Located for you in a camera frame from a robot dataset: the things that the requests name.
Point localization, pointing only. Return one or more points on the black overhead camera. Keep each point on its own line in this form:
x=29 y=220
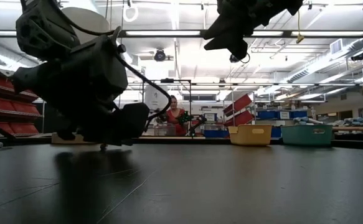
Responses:
x=246 y=59

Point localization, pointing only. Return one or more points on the wooden bench table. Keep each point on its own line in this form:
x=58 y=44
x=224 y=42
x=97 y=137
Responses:
x=355 y=128

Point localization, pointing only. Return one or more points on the black overhead light bar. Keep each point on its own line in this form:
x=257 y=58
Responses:
x=287 y=33

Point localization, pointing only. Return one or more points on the round black ceiling camera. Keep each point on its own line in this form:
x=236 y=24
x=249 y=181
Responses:
x=160 y=55

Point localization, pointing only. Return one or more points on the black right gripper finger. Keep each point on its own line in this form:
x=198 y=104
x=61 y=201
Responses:
x=223 y=26
x=223 y=43

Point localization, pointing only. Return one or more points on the teal plastic bin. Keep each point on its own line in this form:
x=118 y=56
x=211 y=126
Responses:
x=307 y=134

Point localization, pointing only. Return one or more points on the white shade table lamp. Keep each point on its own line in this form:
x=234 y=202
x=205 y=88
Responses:
x=91 y=21

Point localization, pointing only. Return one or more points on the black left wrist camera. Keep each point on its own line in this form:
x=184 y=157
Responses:
x=131 y=121

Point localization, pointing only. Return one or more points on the white air vent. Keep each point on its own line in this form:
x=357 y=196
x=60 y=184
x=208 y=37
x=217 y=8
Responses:
x=337 y=46

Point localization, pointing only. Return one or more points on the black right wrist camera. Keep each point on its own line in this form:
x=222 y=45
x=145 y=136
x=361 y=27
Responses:
x=242 y=49

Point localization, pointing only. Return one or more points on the person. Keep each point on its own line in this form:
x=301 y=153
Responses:
x=175 y=117

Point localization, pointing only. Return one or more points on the yellow plastic bin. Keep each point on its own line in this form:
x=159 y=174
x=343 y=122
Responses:
x=250 y=134

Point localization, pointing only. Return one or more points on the blue shelf bin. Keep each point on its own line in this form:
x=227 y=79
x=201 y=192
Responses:
x=215 y=133
x=298 y=114
x=266 y=115
x=276 y=132

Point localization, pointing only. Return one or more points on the metal bin shelf rack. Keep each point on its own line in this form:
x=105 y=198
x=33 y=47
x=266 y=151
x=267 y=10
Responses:
x=13 y=115

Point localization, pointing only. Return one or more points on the tilted red bin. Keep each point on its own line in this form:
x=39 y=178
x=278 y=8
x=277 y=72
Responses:
x=242 y=118
x=238 y=104

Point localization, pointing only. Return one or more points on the white framed sign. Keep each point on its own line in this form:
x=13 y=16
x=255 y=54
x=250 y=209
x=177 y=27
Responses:
x=210 y=117

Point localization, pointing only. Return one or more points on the black ceiling dome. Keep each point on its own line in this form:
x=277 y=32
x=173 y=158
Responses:
x=358 y=56

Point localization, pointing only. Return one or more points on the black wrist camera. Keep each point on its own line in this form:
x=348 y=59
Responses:
x=131 y=121
x=242 y=49

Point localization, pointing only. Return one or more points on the grey-blue robot parts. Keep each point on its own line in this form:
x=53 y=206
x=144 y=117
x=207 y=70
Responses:
x=357 y=121
x=305 y=120

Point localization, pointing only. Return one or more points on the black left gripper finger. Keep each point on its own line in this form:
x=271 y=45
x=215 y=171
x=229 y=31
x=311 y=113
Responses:
x=66 y=134
x=112 y=142

